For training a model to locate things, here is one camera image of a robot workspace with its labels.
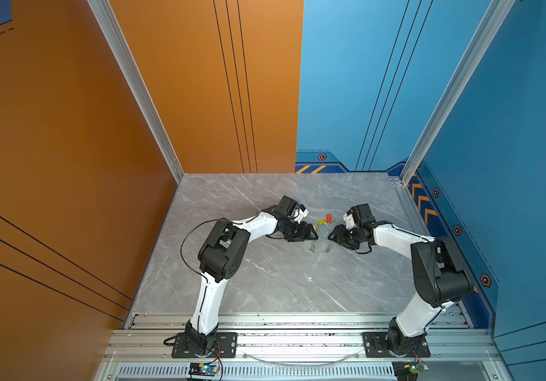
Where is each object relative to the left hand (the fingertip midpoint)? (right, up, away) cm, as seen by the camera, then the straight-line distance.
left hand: (312, 236), depth 94 cm
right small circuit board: (+27, -35, -25) cm, 51 cm away
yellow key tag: (+5, +5, +8) cm, 11 cm away
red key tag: (+9, +7, +11) cm, 15 cm away
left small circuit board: (-35, -36, -24) cm, 56 cm away
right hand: (+8, -1, +1) cm, 8 cm away
